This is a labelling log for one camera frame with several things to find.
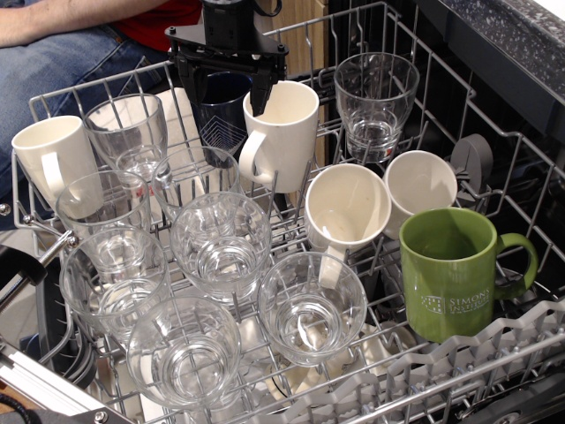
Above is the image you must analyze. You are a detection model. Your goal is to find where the clear tumbler back right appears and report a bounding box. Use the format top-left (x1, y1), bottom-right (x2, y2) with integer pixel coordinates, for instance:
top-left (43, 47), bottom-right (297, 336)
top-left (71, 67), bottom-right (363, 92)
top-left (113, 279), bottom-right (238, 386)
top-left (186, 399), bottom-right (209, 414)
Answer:
top-left (334, 52), bottom-right (419, 163)

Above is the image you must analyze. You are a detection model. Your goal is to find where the grey wire dishwasher rack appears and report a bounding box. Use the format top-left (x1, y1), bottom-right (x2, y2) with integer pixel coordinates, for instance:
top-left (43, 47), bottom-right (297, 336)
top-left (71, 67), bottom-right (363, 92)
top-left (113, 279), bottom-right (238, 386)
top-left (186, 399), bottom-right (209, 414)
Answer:
top-left (1, 1), bottom-right (564, 423)

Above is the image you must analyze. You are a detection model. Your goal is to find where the tall white mug with handle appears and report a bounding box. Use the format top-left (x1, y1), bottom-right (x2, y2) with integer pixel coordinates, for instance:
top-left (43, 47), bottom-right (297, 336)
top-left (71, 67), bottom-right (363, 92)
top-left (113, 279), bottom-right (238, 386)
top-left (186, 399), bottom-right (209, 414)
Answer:
top-left (238, 80), bottom-right (320, 193)

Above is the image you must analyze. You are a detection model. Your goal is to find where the green ceramic mug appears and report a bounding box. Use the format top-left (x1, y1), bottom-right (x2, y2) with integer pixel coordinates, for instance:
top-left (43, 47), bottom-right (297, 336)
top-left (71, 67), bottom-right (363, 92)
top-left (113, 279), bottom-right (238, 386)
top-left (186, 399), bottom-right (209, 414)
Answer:
top-left (399, 208), bottom-right (539, 343)

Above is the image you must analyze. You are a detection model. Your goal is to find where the grey plastic rack clip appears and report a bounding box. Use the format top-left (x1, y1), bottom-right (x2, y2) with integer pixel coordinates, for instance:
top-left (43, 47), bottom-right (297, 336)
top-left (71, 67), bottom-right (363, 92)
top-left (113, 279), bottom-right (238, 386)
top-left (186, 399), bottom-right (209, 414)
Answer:
top-left (449, 133), bottom-right (493, 194)

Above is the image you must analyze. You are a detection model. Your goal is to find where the clear glass front bottom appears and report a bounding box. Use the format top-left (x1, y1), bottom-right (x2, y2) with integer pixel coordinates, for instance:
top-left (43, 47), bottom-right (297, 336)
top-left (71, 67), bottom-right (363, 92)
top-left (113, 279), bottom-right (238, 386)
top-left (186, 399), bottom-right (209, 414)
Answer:
top-left (127, 296), bottom-right (241, 410)

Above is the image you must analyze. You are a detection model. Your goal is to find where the dark blue cup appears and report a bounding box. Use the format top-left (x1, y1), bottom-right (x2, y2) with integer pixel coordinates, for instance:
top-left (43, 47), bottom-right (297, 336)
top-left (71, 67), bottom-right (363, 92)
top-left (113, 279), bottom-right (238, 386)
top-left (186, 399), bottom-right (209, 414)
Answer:
top-left (191, 72), bottom-right (252, 168)

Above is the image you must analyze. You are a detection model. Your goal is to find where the person in jeans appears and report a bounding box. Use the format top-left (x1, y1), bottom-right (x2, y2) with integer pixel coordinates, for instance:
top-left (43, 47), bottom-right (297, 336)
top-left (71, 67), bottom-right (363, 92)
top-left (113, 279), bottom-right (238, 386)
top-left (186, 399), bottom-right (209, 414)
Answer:
top-left (1, 1), bottom-right (202, 204)

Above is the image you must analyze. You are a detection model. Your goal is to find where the small white cup right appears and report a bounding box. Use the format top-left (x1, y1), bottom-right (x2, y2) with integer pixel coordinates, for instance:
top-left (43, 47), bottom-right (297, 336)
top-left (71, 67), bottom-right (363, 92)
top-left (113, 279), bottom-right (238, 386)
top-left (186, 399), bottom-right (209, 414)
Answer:
top-left (383, 150), bottom-right (458, 239)

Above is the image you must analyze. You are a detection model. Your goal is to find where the clear glass centre back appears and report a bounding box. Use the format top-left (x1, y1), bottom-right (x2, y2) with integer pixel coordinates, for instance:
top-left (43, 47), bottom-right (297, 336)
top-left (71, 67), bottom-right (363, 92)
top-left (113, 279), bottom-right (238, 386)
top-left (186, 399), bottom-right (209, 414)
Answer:
top-left (151, 146), bottom-right (243, 223)

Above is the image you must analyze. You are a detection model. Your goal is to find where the clear glass front centre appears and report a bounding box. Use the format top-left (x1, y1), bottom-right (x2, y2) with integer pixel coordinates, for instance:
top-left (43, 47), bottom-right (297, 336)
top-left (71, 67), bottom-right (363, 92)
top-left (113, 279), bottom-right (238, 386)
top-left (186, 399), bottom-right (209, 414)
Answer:
top-left (257, 252), bottom-right (367, 367)

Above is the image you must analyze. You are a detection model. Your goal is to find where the tilted white mug centre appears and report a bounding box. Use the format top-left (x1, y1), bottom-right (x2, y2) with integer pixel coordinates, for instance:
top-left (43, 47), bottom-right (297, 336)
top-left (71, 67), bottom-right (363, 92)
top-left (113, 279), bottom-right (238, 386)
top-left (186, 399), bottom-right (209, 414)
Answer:
top-left (304, 163), bottom-right (392, 289)

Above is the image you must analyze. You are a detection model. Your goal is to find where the white mug far left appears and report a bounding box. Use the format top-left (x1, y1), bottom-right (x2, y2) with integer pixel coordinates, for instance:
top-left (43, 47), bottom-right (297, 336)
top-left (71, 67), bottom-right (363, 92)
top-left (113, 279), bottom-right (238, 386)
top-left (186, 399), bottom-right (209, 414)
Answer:
top-left (11, 116), bottom-right (98, 208)

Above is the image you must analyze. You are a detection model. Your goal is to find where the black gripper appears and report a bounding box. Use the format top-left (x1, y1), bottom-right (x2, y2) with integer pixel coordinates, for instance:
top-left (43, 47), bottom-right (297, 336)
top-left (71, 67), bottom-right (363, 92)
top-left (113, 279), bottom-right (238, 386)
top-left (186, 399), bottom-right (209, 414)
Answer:
top-left (165, 1), bottom-right (289, 117)

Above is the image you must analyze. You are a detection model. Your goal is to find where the speckled dark countertop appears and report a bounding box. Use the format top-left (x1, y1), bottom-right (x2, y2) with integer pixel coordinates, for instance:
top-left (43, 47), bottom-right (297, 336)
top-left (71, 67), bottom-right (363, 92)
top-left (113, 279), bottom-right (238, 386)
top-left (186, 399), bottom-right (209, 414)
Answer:
top-left (452, 1), bottom-right (564, 97)

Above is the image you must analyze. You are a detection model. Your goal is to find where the clear glass front left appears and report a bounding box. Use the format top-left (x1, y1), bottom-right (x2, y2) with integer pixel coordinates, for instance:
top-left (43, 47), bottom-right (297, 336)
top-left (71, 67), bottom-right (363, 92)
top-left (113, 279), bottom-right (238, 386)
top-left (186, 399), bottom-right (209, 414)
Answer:
top-left (60, 227), bottom-right (171, 345)

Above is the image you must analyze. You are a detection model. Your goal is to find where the clear glass left middle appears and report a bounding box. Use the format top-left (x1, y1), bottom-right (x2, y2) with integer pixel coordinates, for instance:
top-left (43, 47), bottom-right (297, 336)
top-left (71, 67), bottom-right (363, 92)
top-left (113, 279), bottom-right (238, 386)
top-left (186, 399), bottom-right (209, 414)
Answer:
top-left (55, 170), bottom-right (152, 284)

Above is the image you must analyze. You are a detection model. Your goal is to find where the clear tall glass back left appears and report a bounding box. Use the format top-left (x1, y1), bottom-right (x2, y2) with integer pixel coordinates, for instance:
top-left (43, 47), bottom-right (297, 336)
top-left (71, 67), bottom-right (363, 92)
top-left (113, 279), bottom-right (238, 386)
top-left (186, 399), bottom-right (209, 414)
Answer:
top-left (84, 94), bottom-right (168, 181)

